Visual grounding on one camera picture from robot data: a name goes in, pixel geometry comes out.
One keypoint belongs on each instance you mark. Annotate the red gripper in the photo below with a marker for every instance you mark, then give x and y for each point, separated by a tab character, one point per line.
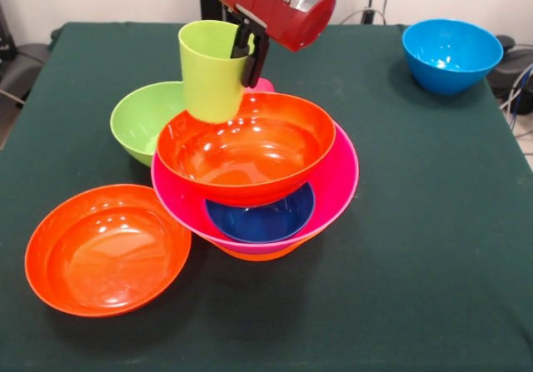
270	10

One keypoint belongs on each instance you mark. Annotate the light green cup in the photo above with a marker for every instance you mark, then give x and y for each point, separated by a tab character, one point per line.
208	80

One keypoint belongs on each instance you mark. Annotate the red-orange bowl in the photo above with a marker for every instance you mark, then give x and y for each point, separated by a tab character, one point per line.
266	155
108	251

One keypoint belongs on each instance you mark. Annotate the large pink bowl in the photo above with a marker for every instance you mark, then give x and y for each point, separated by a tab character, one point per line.
337	172

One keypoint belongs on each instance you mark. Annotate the small dark blue bowl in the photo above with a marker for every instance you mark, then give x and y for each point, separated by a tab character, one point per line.
262	222

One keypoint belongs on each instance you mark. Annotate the light blue bowl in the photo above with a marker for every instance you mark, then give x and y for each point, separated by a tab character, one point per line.
451	56

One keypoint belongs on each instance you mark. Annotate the large orange bowl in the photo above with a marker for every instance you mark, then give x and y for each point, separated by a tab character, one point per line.
258	255

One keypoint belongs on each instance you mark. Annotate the raspberry red cup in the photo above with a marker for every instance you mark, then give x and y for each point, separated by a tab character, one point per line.
264	85

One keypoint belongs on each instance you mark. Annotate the green bowl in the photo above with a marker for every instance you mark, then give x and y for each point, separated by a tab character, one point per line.
137	122

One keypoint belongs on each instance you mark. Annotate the black equipment box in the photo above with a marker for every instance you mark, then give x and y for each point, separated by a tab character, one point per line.
5	35

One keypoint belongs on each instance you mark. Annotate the dark green table cloth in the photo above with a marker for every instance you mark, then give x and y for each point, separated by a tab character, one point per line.
416	264

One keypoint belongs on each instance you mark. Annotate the black pedestal foot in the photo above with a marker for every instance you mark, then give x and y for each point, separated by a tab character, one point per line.
514	64
21	68

